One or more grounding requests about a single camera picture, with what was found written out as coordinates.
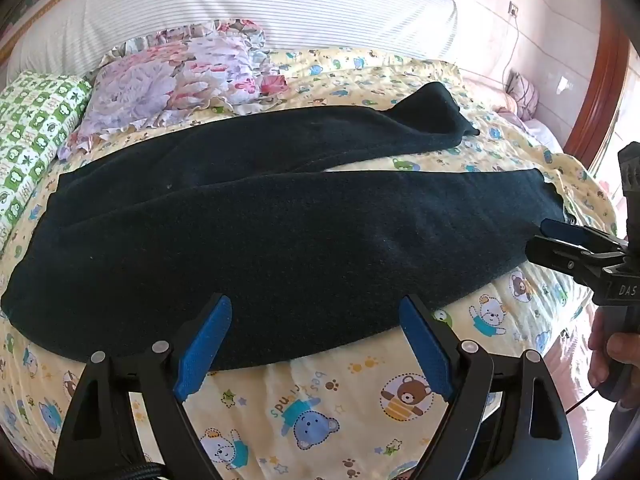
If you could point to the wooden door frame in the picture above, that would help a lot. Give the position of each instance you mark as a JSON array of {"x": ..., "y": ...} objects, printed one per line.
[{"x": 595, "y": 90}]

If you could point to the yellow cartoon printed blanket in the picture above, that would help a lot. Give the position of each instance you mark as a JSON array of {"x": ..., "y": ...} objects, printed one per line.
[{"x": 350, "y": 410}]

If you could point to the black pants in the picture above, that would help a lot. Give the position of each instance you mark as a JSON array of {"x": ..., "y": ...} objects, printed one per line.
[{"x": 250, "y": 240}]

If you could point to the pink bed sheet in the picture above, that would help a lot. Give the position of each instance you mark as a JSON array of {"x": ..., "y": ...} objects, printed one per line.
[{"x": 585, "y": 410}]

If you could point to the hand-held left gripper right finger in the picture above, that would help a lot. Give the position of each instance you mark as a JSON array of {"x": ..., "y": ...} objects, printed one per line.
[{"x": 425, "y": 350}]

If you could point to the wall outlet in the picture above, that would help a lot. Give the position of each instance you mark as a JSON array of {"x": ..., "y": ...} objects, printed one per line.
[{"x": 513, "y": 8}]

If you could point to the pink striped pillow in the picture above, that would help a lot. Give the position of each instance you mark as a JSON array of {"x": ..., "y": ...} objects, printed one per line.
[{"x": 522, "y": 94}]

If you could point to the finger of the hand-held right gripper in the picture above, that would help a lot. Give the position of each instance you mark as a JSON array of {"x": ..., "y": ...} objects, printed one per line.
[
  {"x": 565, "y": 260},
  {"x": 567, "y": 230}
]

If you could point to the floral ruffled pillow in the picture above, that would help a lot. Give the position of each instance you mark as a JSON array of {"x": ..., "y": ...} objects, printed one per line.
[{"x": 165, "y": 80}]

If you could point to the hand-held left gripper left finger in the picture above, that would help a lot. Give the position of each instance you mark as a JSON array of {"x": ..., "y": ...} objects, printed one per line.
[{"x": 205, "y": 350}]

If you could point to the person's right hand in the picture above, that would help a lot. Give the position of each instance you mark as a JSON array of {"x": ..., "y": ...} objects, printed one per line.
[{"x": 597, "y": 355}]

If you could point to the green checked pillow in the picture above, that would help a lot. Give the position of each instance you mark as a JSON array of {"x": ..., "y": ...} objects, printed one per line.
[{"x": 30, "y": 130}]

